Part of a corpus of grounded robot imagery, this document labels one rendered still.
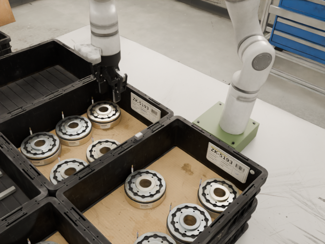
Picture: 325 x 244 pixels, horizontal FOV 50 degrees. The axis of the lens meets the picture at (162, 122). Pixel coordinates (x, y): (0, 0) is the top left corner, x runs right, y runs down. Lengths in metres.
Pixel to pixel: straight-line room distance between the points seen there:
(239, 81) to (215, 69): 1.95
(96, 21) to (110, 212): 0.46
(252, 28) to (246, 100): 0.22
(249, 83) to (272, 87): 1.86
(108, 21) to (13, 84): 0.55
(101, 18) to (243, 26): 0.39
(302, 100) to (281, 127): 1.49
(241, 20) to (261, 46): 0.09
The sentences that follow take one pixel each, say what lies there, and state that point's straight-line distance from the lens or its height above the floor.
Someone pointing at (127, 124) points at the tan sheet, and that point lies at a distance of 1.09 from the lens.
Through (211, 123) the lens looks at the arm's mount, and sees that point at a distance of 1.22.
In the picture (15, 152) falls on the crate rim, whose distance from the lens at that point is 0.91.
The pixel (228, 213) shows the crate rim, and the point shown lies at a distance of 0.77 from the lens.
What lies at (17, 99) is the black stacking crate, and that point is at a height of 0.83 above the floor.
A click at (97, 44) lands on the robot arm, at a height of 1.12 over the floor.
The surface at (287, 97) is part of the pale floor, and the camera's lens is 2.86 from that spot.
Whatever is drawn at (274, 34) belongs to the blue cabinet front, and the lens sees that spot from 2.79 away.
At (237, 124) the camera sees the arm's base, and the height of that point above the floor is 0.81.
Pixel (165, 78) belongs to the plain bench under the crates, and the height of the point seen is 0.70.
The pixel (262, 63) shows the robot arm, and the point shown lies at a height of 1.04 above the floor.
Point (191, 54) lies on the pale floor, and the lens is 3.18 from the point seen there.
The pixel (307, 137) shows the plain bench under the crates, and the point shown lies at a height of 0.70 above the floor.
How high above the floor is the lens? 1.54
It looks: 40 degrees down
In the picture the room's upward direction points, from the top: 4 degrees clockwise
